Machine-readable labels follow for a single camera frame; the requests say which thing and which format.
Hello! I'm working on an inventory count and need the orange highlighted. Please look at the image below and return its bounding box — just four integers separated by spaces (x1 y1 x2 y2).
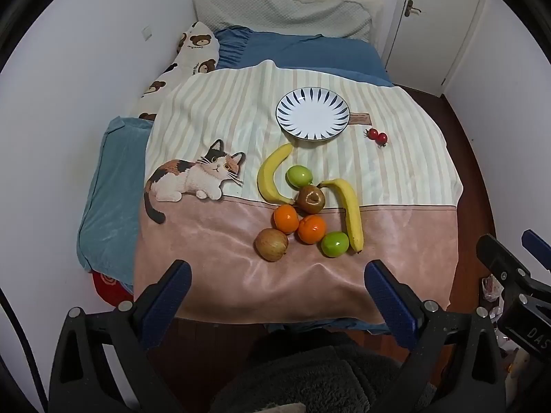
297 214 328 244
273 204 299 235

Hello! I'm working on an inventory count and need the bear print pillow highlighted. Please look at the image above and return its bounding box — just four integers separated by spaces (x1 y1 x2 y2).
138 21 220 122

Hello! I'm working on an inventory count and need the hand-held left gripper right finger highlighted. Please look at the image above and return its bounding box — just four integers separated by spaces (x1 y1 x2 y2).
364 259 506 413

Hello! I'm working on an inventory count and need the white door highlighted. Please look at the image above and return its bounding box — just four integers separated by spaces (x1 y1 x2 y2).
384 0 489 96

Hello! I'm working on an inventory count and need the white plastic bag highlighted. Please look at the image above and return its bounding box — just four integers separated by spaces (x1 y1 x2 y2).
480 273 506 310

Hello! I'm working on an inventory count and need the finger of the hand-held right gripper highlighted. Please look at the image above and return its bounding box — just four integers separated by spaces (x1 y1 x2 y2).
521 229 551 273
476 233 531 287

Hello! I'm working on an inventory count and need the white plate with blue stripes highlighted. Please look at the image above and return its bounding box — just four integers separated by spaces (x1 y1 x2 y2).
275 87 351 141

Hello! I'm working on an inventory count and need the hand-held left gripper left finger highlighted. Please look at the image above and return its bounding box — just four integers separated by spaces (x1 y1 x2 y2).
48 259 193 413

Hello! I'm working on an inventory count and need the black cable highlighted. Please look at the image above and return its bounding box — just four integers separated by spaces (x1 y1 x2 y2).
0 287 46 413

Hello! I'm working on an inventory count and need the yellow banana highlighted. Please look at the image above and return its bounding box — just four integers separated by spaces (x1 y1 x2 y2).
317 178 365 254
257 143 297 206

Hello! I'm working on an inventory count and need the grey fleece clothing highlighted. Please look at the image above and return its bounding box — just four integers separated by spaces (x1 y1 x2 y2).
210 330 436 413

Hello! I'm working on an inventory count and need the green apple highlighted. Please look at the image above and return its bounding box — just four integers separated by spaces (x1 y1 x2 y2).
286 165 313 189
320 231 350 258

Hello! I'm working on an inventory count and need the cat printed striped blanket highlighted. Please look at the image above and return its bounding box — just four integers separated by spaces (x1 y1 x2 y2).
133 59 463 324

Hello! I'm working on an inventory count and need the blue duvet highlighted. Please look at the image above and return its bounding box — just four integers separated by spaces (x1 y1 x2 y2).
213 26 393 87

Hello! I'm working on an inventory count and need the red patterned cloth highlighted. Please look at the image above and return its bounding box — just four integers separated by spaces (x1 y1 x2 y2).
92 269 134 306

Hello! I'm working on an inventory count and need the grey quilted pillow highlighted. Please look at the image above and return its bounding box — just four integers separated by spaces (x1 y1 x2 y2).
191 0 385 44

